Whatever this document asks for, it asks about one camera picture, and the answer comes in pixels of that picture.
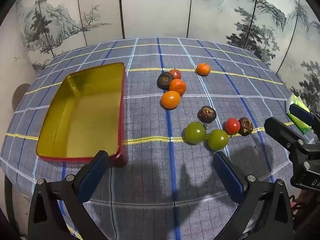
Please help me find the tangerine with green stem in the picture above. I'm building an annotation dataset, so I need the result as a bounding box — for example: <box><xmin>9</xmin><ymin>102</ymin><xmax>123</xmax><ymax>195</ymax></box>
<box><xmin>196</xmin><ymin>63</ymin><xmax>211</xmax><ymax>76</ymax></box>

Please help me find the thin black cable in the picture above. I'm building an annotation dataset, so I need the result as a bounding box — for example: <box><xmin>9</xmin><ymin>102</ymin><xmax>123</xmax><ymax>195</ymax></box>
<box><xmin>109</xmin><ymin>167</ymin><xmax>117</xmax><ymax>233</ymax></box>

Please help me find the round dark brown fruit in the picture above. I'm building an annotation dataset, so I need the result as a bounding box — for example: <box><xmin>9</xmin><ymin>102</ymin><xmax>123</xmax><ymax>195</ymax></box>
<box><xmin>157</xmin><ymin>72</ymin><xmax>174</xmax><ymax>90</ymax></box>

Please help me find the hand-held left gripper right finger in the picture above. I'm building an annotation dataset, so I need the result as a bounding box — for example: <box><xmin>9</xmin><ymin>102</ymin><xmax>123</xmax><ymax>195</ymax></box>
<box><xmin>212</xmin><ymin>151</ymin><xmax>295</xmax><ymax>240</ymax></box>

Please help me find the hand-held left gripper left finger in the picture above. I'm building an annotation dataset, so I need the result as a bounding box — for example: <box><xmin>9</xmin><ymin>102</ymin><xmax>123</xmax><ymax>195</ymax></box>
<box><xmin>28</xmin><ymin>150</ymin><xmax>110</xmax><ymax>240</ymax></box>

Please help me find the pink ribbon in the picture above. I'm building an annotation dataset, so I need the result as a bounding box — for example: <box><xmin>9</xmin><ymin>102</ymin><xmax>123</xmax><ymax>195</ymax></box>
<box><xmin>289</xmin><ymin>195</ymin><xmax>304</xmax><ymax>215</ymax></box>

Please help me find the painted landscape folding screen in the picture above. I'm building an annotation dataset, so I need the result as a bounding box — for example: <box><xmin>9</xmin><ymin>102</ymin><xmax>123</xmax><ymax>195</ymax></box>
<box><xmin>15</xmin><ymin>0</ymin><xmax>320</xmax><ymax>120</ymax></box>

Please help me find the smooth yellow-orange tangerine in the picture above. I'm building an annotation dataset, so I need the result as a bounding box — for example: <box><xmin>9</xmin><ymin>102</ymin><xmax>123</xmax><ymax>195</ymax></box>
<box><xmin>160</xmin><ymin>90</ymin><xmax>181</xmax><ymax>110</ymax></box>

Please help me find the red and gold tin box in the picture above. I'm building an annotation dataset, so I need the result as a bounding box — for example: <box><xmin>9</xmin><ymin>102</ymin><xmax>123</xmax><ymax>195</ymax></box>
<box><xmin>36</xmin><ymin>62</ymin><xmax>129</xmax><ymax>168</ymax></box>

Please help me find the dark round object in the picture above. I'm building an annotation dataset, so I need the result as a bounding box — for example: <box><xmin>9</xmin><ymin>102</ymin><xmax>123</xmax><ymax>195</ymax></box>
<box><xmin>11</xmin><ymin>84</ymin><xmax>32</xmax><ymax>113</ymax></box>

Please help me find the blue plaid tablecloth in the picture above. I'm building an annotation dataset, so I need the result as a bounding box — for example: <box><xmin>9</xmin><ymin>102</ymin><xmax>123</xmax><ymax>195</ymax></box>
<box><xmin>0</xmin><ymin>37</ymin><xmax>313</xmax><ymax>240</ymax></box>

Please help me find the deep orange tangerine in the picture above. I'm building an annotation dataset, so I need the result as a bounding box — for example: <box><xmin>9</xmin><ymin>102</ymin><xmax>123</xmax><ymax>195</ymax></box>
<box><xmin>169</xmin><ymin>79</ymin><xmax>187</xmax><ymax>96</ymax></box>

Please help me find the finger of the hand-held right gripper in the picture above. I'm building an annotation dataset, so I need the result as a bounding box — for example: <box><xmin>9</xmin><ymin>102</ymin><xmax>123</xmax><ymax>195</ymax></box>
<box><xmin>264</xmin><ymin>117</ymin><xmax>312</xmax><ymax>153</ymax></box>
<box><xmin>289</xmin><ymin>103</ymin><xmax>315</xmax><ymax>129</ymax></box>

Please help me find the green packet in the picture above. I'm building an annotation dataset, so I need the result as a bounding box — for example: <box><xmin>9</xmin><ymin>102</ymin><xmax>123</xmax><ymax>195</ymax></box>
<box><xmin>286</xmin><ymin>94</ymin><xmax>313</xmax><ymax>134</ymax></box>

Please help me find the green tomato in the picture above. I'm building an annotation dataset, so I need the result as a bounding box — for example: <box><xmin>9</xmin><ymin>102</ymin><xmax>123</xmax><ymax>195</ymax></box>
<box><xmin>208</xmin><ymin>129</ymin><xmax>229</xmax><ymax>151</ymax></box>
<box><xmin>184</xmin><ymin>121</ymin><xmax>207</xmax><ymax>145</ymax></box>

